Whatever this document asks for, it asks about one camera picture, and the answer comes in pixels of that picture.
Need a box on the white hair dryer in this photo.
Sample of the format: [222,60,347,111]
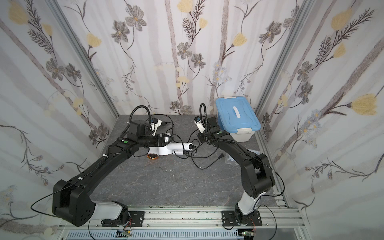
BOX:
[147,153,159,160]
[149,143,197,156]

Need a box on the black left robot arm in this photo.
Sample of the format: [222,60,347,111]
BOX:
[52,123,172,227]

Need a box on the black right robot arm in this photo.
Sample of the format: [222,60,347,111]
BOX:
[194,116,275,226]

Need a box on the dark grey pink hair dryer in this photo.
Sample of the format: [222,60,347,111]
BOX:
[156,123,174,134]

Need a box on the blue lid storage box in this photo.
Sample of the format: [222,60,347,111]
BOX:
[215,97,261,143]

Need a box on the bag of blue face masks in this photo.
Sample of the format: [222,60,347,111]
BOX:
[225,149,260,165]

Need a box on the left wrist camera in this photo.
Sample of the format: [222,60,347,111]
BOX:
[151,118,162,135]

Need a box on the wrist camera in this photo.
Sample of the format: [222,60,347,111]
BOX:
[151,118,162,135]
[194,116,207,134]

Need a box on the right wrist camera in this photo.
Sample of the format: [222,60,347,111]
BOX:
[194,116,207,134]

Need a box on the black cord of grey dryer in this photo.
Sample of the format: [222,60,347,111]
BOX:
[148,114,175,136]

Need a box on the aluminium mounting rail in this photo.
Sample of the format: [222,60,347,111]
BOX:
[54,206,310,240]

